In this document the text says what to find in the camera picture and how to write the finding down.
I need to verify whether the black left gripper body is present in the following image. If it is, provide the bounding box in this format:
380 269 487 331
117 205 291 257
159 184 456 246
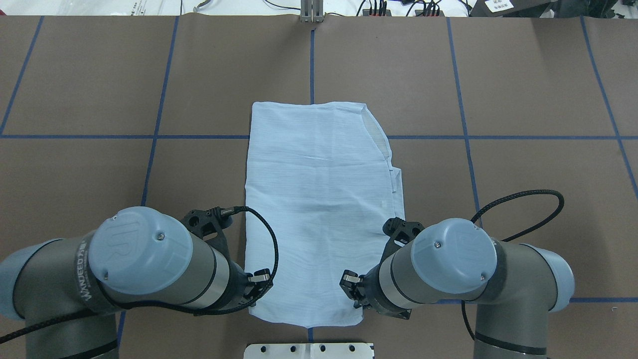
226 270 260 309

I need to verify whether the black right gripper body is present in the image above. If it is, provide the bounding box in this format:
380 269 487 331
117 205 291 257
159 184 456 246
357 271 412 320

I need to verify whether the light blue button-up shirt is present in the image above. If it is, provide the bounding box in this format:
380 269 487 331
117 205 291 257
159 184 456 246
245 102 405 329

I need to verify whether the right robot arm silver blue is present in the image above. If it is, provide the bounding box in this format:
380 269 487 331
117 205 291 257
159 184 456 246
339 217 576 359

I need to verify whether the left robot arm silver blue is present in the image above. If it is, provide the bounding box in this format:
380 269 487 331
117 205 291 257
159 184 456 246
1 206 279 359

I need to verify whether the brown paper table cover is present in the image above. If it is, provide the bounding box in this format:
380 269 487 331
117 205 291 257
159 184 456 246
0 14 637 359

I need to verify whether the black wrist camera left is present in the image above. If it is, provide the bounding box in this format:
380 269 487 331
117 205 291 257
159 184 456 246
180 207 235 247

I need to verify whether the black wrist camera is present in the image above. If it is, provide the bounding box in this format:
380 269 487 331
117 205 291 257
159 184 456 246
180 207 235 247
381 217 425 263

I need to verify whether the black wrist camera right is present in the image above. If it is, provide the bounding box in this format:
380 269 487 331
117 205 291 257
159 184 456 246
381 217 425 263

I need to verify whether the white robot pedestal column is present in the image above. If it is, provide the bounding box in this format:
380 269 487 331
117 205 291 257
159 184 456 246
243 343 375 359

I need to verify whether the aluminium frame post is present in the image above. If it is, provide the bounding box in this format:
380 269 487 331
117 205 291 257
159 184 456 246
300 0 325 23

